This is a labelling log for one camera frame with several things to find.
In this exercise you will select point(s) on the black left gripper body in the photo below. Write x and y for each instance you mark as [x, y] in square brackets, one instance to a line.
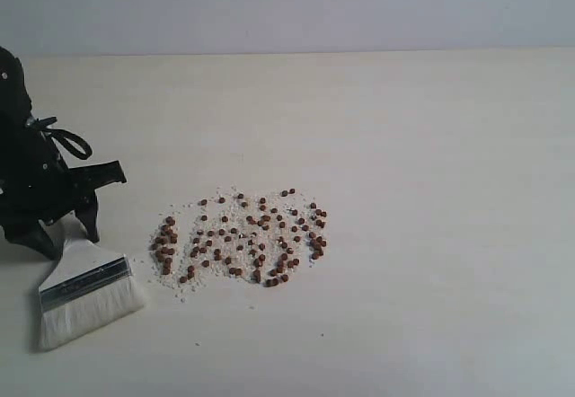
[35, 183]

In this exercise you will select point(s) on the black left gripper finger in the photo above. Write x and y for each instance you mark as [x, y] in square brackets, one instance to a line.
[93, 177]
[87, 213]

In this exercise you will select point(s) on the white paint brush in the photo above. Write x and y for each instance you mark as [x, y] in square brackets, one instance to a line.
[89, 288]

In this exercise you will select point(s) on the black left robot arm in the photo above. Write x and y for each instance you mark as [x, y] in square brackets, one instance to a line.
[16, 105]

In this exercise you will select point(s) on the pile of brown pellets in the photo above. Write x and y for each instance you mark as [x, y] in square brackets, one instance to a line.
[264, 239]

